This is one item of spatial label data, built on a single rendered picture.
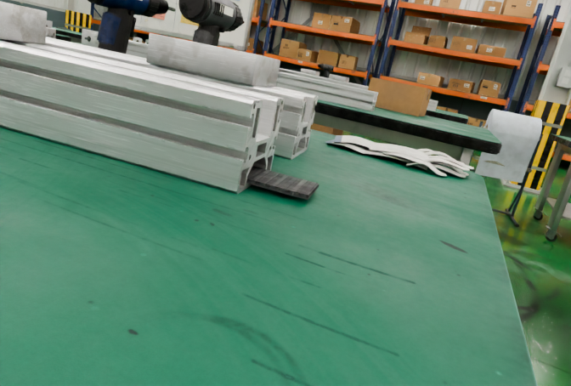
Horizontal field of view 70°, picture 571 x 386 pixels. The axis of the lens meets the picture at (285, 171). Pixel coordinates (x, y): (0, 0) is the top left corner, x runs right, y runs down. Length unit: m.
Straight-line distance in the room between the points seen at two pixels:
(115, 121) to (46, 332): 0.27
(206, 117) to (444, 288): 0.23
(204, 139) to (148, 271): 0.17
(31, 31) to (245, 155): 0.33
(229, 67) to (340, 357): 0.43
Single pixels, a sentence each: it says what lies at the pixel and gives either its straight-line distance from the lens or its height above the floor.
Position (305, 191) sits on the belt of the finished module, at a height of 0.79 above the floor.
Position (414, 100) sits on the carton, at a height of 0.85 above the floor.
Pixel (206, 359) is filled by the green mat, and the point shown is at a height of 0.78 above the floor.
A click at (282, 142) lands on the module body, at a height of 0.80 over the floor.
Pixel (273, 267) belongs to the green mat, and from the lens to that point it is 0.26.
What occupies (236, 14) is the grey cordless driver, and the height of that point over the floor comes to 0.97.
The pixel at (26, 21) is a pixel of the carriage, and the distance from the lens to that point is 0.60.
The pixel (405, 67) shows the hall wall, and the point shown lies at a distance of 10.86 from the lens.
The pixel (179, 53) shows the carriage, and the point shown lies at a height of 0.89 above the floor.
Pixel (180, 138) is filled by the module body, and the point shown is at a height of 0.81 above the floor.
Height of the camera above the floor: 0.90
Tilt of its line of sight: 14 degrees down
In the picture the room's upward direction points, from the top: 12 degrees clockwise
